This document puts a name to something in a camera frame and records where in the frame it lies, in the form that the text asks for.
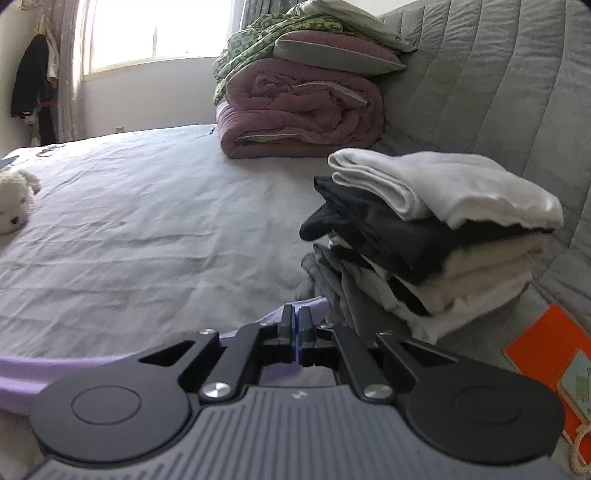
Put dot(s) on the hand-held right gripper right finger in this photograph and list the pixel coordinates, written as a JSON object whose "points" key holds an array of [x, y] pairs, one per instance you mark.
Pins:
{"points": [[304, 332]]}

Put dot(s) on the white plush dog toy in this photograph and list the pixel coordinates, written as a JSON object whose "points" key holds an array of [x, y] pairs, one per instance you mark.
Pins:
{"points": [[14, 203]]}

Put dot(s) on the dark tablet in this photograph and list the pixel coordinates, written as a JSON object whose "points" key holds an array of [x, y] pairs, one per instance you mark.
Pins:
{"points": [[8, 163]]}

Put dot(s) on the purple pants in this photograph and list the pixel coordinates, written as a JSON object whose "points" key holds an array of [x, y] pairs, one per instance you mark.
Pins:
{"points": [[14, 374]]}

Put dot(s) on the pale grey pillow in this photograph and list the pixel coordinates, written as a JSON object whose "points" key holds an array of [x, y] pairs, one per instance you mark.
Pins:
{"points": [[360, 21]]}

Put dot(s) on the beige hanging garment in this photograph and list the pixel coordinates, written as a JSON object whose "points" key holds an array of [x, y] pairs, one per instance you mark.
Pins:
{"points": [[53, 55]]}

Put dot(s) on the grey quilted headboard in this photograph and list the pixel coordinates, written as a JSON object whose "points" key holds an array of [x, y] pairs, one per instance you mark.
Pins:
{"points": [[485, 92]]}

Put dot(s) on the pink folded quilt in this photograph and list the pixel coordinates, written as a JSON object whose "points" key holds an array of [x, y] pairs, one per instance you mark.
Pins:
{"points": [[295, 115]]}

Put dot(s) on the orange book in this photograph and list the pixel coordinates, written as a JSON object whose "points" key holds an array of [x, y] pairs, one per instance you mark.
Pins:
{"points": [[545, 341]]}

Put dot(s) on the window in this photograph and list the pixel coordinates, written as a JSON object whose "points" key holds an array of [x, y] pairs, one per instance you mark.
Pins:
{"points": [[157, 32]]}

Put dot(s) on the dark hanging jacket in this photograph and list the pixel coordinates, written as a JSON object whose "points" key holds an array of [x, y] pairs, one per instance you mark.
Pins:
{"points": [[30, 78]]}

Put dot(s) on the stack of folded clothes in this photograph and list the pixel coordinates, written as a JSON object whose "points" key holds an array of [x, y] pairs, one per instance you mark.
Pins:
{"points": [[438, 240]]}

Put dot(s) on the green patterned blanket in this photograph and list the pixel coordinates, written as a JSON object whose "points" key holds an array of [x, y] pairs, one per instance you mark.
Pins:
{"points": [[249, 46]]}

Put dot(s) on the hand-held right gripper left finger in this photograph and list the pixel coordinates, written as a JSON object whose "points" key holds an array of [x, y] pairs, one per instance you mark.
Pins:
{"points": [[288, 332]]}

